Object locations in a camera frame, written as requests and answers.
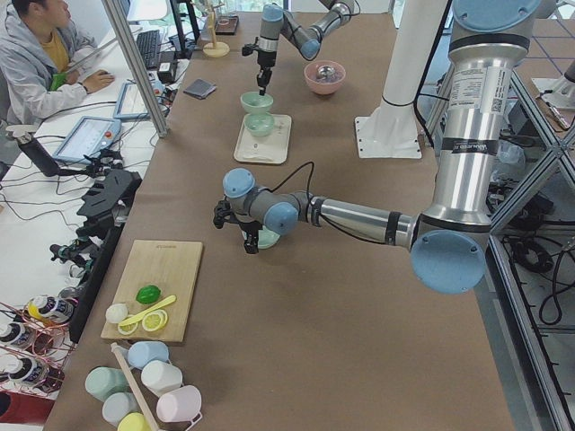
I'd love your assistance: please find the wooden mug tree stand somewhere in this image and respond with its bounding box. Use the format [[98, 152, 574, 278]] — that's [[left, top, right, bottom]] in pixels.
[[199, 0, 230, 58]]

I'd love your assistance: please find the cream serving tray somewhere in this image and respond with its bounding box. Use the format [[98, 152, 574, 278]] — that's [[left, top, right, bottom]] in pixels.
[[234, 114, 292, 165]]

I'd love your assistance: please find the teach pendant tablet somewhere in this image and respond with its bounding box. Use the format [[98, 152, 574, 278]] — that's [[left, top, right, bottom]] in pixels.
[[113, 82, 149, 121], [52, 116, 121, 164]]

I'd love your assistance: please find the seated person grey jacket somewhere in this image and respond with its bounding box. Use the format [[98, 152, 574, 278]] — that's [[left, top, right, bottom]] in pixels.
[[1, 1, 115, 125]]

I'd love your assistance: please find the grey folded cloth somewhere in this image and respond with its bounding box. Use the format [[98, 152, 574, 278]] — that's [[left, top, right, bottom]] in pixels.
[[183, 78, 217, 100]]

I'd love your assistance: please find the black keyboard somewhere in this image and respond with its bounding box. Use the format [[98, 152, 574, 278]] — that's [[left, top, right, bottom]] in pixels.
[[136, 30, 161, 70]]

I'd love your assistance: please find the wooden mug rack rod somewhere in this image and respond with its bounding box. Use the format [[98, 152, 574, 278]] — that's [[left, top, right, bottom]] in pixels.
[[111, 342, 161, 431]]

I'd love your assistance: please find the near teach pendant tablet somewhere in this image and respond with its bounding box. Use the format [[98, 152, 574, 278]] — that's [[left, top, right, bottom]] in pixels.
[[52, 116, 121, 164]]

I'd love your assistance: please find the far teach pendant tablet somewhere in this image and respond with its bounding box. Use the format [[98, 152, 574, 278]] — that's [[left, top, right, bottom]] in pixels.
[[113, 82, 149, 121]]

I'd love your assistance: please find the lemon slice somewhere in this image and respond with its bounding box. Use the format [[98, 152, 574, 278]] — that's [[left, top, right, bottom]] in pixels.
[[117, 322, 139, 336], [141, 309, 169, 333]]

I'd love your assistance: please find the pink mug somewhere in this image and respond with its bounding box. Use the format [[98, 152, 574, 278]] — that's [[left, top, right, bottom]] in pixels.
[[156, 385, 202, 424]]

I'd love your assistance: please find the white mug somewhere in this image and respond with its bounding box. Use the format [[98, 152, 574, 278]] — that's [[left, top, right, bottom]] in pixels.
[[141, 360, 183, 397]]

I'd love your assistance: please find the aluminium frame post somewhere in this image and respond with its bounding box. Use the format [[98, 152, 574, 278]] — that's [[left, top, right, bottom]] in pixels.
[[102, 0, 168, 138]]

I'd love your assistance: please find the green lime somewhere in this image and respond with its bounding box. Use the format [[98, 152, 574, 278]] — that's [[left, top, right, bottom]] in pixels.
[[136, 285, 162, 304]]

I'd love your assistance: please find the pink bowl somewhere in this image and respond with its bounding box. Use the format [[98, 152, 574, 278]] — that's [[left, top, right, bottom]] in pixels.
[[304, 60, 346, 95]]

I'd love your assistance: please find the green bowl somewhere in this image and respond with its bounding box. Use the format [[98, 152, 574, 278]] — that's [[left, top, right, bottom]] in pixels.
[[244, 113, 275, 137], [242, 226, 280, 251], [240, 91, 274, 114]]

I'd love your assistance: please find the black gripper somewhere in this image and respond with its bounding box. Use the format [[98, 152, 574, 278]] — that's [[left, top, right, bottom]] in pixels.
[[242, 38, 277, 96], [213, 199, 262, 254]]

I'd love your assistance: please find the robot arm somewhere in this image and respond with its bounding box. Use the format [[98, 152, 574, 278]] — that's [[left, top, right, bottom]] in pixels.
[[242, 0, 357, 96], [209, 1, 541, 294]]

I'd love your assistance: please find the grey mug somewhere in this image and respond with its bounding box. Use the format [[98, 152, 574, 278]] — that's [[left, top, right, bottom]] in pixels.
[[102, 392, 140, 427]]

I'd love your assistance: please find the green mug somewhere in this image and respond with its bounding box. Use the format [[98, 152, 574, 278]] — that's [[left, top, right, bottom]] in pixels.
[[84, 366, 129, 402]]

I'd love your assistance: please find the yellow plastic knife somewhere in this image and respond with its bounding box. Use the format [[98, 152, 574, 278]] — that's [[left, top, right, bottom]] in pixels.
[[119, 295, 177, 326]]

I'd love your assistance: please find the yellow cap bottle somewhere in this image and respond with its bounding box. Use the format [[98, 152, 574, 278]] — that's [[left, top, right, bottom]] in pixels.
[[28, 295, 75, 324]]

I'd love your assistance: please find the wooden cutting board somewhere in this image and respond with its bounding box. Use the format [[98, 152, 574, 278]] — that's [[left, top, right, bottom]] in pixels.
[[101, 240, 203, 344]]

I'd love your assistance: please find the black water bottle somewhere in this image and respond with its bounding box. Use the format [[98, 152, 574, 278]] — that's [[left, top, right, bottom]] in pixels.
[[6, 125, 59, 177]]

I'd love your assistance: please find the yellow mug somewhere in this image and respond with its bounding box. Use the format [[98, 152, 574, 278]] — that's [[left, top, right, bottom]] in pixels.
[[117, 412, 151, 431]]

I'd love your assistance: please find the blue mug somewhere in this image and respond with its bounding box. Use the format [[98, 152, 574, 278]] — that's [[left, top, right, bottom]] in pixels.
[[128, 340, 170, 370]]

